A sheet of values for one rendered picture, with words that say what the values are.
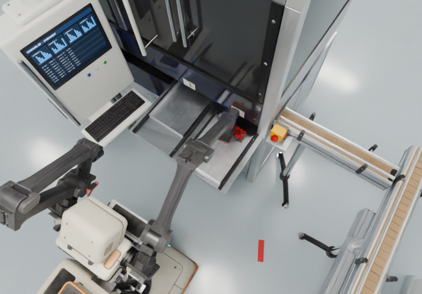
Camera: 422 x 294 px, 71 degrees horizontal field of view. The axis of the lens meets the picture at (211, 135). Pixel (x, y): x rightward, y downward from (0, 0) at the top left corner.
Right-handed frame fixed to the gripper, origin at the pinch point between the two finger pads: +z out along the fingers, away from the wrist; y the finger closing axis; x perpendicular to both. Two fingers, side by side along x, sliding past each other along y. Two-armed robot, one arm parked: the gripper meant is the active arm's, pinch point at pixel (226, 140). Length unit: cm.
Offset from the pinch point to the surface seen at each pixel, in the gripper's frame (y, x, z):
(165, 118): 4.1, 41.0, 5.5
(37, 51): -9, 91, -49
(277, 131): 10.1, -25.7, -9.3
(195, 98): 23.8, 29.0, 5.2
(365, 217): -3, -93, 40
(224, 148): -2.7, 0.1, 5.7
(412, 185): 9, -99, 1
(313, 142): 15.7, -46.4, 0.4
